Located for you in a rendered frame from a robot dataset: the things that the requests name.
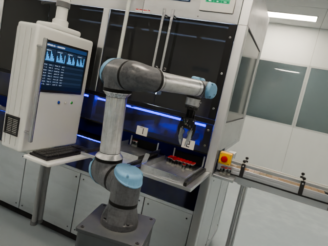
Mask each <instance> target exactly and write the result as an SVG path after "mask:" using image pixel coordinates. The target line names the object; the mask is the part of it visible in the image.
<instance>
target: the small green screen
mask: <svg viewBox="0 0 328 246"><path fill-rule="evenodd" d="M235 3H236V0H201V3H200V7H199V10H201V11H209V12H218V13H227V14H233V12H234V7H235Z"/></svg>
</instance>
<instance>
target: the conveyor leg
mask: <svg viewBox="0 0 328 246"><path fill-rule="evenodd" d="M237 184H239V185H240V189H239V193H238V197H237V201H236V205H235V209H234V213H233V216H232V220H231V224H230V228H229V232H228V236H227V240H226V244H225V246H233V244H234V240H235V236H236V232H237V229H238V225H239V221H240V217H241V213H242V210H243V206H244V202H245V198H246V193H247V189H248V187H249V188H251V187H250V186H247V185H243V184H240V183H237Z"/></svg>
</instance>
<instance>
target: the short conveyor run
mask: <svg viewBox="0 0 328 246"><path fill-rule="evenodd" d="M248 159H249V157H246V160H243V161H239V160H236V159H232V163H231V164H230V165H229V166H228V165H225V164H221V163H218V164H217V167H216V171H220V168H221V166H224V167H228V168H231V173H230V174H231V175H232V176H236V179H235V181H234V182H236V183H240V184H243V185H247V186H250V187H252V188H256V189H259V190H262V191H265V192H268V193H272V194H275V195H278V196H281V197H284V198H288V199H291V200H294V201H297V202H300V203H303V204H307V205H310V206H313V207H316V208H320V209H323V210H326V211H328V185H324V184H320V183H317V182H313V181H310V180H306V177H303V176H304V175H305V173H303V172H302V173H301V174H302V176H300V177H296V176H292V175H289V174H285V173H282V172H279V171H275V170H272V169H268V168H265V167H261V166H258V165H254V164H250V163H248V161H247V160H248Z"/></svg>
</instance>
